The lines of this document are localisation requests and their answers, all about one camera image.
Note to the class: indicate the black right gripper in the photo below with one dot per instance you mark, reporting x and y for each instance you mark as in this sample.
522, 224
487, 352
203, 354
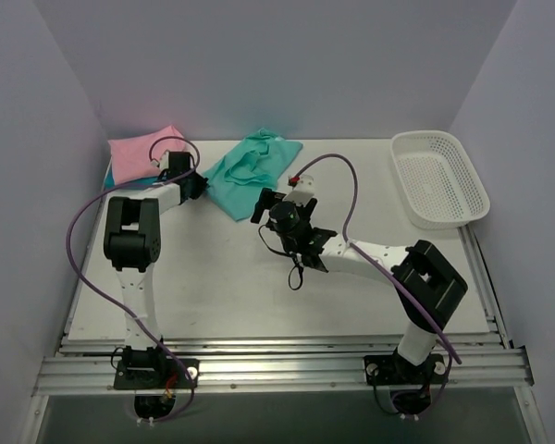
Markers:
264, 206

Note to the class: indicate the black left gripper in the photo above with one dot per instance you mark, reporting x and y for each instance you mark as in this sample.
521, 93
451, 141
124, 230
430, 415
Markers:
197, 185

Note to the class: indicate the mint green t-shirt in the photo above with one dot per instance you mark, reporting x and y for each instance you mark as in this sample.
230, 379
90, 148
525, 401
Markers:
256, 162

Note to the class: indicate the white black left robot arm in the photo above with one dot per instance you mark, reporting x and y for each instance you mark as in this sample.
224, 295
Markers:
133, 243

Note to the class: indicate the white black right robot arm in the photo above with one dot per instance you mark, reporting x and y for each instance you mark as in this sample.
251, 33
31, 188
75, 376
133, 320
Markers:
429, 286

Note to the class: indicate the folded teal t-shirt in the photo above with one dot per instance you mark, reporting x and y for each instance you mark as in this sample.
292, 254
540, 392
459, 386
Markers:
109, 182

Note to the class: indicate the folded pink t-shirt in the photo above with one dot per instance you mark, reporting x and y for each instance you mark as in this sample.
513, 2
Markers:
133, 158

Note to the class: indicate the white perforated plastic basket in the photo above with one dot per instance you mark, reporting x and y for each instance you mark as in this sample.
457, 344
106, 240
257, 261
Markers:
436, 180

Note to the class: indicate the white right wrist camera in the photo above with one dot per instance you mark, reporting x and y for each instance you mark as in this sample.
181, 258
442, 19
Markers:
302, 189

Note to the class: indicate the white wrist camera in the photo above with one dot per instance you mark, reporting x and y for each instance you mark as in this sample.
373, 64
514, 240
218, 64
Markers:
302, 189
163, 161

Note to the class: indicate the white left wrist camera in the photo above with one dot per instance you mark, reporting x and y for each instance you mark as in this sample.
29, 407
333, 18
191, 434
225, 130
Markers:
163, 161

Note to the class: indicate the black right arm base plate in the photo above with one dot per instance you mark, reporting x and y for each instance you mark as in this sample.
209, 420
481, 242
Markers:
393, 370

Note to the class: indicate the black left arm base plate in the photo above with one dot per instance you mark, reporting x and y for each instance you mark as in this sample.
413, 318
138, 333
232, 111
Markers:
176, 374

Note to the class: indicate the aluminium mounting rail frame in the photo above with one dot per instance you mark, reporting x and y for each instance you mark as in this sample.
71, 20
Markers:
222, 298

